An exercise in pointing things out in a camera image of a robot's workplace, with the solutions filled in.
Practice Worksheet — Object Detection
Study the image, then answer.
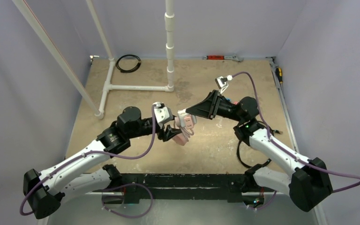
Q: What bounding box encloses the pink round power strip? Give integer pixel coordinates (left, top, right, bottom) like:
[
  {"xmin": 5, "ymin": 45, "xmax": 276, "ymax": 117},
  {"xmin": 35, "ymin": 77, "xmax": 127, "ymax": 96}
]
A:
[{"xmin": 172, "ymin": 134, "xmax": 189, "ymax": 146}]

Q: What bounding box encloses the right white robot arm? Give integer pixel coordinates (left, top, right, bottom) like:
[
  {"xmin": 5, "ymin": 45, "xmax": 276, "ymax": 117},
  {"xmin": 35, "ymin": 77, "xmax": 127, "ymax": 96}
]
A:
[{"xmin": 185, "ymin": 90, "xmax": 334, "ymax": 212}]

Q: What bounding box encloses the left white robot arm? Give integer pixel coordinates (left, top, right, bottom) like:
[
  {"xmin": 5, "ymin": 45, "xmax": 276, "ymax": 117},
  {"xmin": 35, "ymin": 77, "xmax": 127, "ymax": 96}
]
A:
[{"xmin": 19, "ymin": 102, "xmax": 187, "ymax": 219}]

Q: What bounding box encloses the red adjustable wrench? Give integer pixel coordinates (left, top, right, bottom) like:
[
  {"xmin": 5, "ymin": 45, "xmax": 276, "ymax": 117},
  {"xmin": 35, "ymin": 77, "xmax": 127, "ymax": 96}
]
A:
[{"xmin": 202, "ymin": 55, "xmax": 244, "ymax": 62}]

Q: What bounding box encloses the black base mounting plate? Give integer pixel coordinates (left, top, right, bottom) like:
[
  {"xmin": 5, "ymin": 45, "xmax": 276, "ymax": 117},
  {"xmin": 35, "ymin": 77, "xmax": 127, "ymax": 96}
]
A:
[{"xmin": 102, "ymin": 173, "xmax": 266, "ymax": 207}]

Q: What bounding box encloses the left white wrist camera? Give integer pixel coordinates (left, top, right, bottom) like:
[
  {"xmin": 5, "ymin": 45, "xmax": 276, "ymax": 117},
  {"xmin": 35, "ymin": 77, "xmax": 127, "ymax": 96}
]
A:
[{"xmin": 153, "ymin": 102, "xmax": 174, "ymax": 128}]

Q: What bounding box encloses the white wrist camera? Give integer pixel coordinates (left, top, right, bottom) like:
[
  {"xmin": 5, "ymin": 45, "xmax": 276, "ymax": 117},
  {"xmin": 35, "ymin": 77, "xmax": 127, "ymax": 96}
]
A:
[
  {"xmin": 215, "ymin": 75, "xmax": 233, "ymax": 94},
  {"xmin": 153, "ymin": 102, "xmax": 174, "ymax": 128}
]

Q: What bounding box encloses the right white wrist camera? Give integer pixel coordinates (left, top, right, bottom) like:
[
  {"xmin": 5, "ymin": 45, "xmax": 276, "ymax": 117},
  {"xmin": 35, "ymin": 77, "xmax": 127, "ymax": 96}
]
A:
[{"xmin": 215, "ymin": 75, "xmax": 233, "ymax": 94}]

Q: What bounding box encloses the aluminium extrusion rail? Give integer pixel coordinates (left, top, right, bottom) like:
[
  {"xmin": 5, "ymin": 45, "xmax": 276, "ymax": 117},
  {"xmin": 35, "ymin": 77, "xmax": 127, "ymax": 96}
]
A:
[{"xmin": 45, "ymin": 173, "xmax": 320, "ymax": 195}]

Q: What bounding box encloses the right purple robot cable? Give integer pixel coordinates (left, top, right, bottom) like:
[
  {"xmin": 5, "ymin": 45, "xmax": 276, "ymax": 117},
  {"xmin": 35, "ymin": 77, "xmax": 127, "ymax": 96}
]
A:
[{"xmin": 229, "ymin": 71, "xmax": 360, "ymax": 211}]

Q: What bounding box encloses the black cable bundle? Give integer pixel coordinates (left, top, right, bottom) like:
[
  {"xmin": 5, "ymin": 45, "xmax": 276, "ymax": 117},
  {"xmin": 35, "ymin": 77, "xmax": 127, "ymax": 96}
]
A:
[{"xmin": 236, "ymin": 121, "xmax": 283, "ymax": 169}]

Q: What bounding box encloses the yellow handled screwdriver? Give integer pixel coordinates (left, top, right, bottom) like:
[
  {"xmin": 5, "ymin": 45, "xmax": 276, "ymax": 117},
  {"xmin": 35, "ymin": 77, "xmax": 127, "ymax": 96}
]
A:
[{"xmin": 275, "ymin": 67, "xmax": 283, "ymax": 84}]

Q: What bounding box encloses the white PVC pipe frame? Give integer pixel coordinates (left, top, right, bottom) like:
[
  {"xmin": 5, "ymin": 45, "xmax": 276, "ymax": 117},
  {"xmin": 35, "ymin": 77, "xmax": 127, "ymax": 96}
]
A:
[{"xmin": 13, "ymin": 0, "xmax": 175, "ymax": 119}]

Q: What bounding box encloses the black coiled cable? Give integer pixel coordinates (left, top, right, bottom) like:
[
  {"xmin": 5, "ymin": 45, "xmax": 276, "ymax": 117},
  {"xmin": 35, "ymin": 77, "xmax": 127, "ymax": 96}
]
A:
[{"xmin": 115, "ymin": 54, "xmax": 142, "ymax": 74}]

